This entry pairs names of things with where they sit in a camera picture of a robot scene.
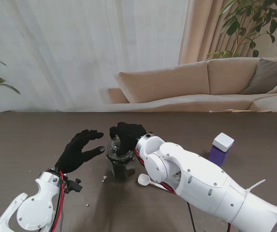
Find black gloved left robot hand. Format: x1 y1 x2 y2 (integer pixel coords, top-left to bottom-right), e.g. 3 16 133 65
54 130 105 174

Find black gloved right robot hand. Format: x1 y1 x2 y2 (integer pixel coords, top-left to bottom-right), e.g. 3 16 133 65
109 121 147 155

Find clear glass jar lid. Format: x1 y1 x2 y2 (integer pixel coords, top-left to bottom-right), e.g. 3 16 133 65
107 136 136 158

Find glass jar of coffee beans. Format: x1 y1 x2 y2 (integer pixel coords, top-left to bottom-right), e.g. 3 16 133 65
105 145 137 183

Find white plastic spoon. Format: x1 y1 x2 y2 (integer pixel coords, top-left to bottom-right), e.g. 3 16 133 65
137 174 170 191

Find purple coffee jar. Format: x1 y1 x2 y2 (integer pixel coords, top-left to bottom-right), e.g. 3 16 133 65
208 145 229 167

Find white square jar cap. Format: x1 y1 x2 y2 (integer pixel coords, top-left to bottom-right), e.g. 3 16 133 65
212 132 235 153

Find beige sofa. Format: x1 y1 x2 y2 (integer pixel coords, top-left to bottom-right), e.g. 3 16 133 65
107 57 277 119

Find white sheer curtain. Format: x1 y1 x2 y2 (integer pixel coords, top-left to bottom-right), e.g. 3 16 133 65
0 0 190 113

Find beige pleated curtain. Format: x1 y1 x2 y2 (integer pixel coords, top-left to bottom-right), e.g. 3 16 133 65
178 0 260 65

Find grey sofa cushion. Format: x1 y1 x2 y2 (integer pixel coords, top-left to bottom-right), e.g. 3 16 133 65
241 58 277 95

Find tall green leafy plant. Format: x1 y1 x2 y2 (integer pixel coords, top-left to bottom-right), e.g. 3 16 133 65
207 0 277 60

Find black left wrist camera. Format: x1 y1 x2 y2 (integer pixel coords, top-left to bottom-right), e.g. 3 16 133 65
64 178 83 193

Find red black left arm cables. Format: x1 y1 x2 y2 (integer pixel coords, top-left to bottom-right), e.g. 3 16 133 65
50 170 68 232

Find red black arm cables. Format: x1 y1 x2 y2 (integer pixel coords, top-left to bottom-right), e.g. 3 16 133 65
50 170 68 232
134 145 233 232

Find red black right arm cables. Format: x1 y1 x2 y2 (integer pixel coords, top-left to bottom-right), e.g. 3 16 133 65
134 145 233 232

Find white cable tie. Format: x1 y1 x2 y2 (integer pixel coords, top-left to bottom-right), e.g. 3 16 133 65
243 179 266 195

